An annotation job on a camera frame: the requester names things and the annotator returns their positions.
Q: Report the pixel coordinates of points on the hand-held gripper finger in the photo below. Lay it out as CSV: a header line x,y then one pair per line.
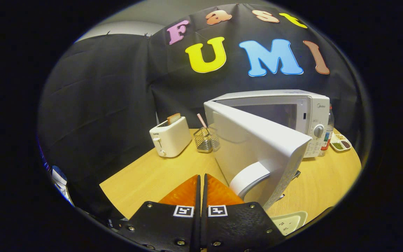
x,y
204,203
197,203

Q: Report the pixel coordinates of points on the white microwave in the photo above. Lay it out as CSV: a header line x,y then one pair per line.
x,y
254,140

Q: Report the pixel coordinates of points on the white toaster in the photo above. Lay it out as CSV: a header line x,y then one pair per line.
x,y
171,140

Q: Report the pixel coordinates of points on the pink striped straw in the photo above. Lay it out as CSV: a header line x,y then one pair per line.
x,y
201,120

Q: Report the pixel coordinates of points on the toast slice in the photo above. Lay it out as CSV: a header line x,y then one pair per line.
x,y
173,118

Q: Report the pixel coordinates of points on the pale square plate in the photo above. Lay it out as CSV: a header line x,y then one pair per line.
x,y
290,222

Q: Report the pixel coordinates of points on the white and blue object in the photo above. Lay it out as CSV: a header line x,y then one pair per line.
x,y
58,178

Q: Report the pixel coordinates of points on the clear plastic water bottle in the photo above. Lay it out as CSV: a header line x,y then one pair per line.
x,y
327,134

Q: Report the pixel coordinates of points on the white divided spice dish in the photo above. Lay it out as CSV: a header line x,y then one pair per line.
x,y
340,143

